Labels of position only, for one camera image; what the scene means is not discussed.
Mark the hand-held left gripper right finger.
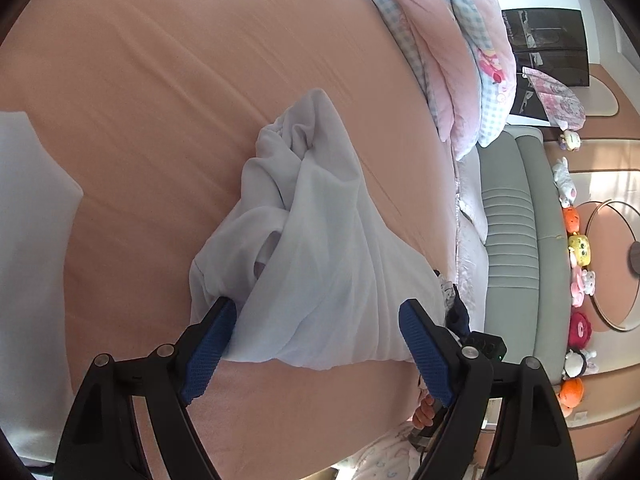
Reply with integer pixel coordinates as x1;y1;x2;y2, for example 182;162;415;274
398;298;579;480

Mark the person's right hand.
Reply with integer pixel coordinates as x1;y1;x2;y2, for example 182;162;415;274
412;392;437;427

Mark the pink pillow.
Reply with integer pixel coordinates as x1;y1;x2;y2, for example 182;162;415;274
454;230;490;341
452;150;490;241

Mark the white navy-trimmed t-shirt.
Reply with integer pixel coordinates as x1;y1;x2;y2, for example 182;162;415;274
0;110;84;461

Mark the red plush toy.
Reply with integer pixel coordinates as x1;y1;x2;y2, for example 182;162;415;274
568;311;593;347

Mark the person's printed pajama clothing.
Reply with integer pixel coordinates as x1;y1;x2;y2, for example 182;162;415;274
345;422;426;480

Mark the white black plush toy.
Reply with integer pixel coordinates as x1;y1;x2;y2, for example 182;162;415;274
562;347;598;380

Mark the white pink plush toy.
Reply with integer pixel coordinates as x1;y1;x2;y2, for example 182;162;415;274
551;156;578;208

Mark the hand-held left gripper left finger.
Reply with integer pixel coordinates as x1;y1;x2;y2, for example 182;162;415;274
52;298;237;480

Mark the navy garment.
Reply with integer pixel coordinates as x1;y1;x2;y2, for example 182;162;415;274
434;269;472;337

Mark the grey padded headboard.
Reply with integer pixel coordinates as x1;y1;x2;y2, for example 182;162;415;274
477;127;572;386

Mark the pink hanging garment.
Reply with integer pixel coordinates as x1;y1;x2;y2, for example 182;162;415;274
522;66;587;131

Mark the pink checked quilt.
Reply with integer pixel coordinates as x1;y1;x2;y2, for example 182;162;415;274
345;0;517;161

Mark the gold-rimmed round wall panel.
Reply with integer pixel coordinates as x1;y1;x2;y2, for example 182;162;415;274
585;200;640;332

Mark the glass door wardrobe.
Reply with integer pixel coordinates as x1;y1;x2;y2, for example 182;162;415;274
501;7;592;127

